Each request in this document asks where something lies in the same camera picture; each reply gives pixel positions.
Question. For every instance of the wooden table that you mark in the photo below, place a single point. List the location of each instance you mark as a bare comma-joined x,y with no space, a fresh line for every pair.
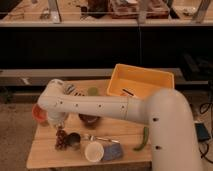
43,154

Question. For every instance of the green chili pepper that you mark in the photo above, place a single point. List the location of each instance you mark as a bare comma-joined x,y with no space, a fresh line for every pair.
144,140

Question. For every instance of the blue-grey sponge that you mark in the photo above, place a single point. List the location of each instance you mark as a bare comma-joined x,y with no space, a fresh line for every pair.
112,152

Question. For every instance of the white cup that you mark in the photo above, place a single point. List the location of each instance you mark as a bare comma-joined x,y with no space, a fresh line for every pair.
94,152

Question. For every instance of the yellow plastic bin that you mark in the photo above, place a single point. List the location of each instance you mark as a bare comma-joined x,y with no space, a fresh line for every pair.
142,82

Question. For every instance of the red bowl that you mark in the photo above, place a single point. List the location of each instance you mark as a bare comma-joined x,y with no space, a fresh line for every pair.
39,115

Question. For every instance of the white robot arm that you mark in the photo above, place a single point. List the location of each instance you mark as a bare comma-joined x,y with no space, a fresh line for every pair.
167,112

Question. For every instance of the green plastic cup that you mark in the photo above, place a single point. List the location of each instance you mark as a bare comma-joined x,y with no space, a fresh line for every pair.
93,91

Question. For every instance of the dark purple bowl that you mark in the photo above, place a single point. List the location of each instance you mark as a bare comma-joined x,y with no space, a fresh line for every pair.
88,120

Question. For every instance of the metal cup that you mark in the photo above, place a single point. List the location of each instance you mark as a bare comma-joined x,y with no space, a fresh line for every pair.
73,140

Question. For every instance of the dark grape bunch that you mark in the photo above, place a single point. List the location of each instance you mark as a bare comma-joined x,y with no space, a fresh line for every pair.
61,137

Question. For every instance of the metal spoon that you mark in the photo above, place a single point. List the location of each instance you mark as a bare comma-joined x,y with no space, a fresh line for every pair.
93,138

